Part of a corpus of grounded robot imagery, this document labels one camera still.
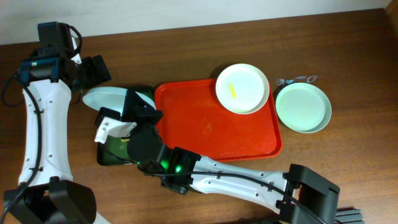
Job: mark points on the pale green plate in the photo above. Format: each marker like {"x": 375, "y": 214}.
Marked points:
{"x": 303, "y": 108}

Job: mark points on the cream white plate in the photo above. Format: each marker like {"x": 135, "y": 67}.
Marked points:
{"x": 242, "y": 88}

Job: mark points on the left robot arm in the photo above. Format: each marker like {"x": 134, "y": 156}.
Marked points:
{"x": 46, "y": 192}

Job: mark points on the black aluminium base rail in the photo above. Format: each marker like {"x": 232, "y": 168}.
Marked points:
{"x": 353, "y": 216}

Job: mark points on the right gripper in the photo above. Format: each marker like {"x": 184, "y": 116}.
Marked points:
{"x": 137, "y": 111}

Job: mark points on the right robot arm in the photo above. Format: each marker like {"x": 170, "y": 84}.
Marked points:
{"x": 297, "y": 196}

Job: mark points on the dark green tray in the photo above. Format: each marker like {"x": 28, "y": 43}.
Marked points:
{"x": 113, "y": 151}

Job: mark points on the light blue plate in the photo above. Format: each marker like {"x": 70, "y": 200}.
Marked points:
{"x": 113, "y": 98}

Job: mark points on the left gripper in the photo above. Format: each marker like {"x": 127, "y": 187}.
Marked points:
{"x": 94, "y": 70}

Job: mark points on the red plastic tray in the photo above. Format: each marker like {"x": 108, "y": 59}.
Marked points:
{"x": 193, "y": 119}

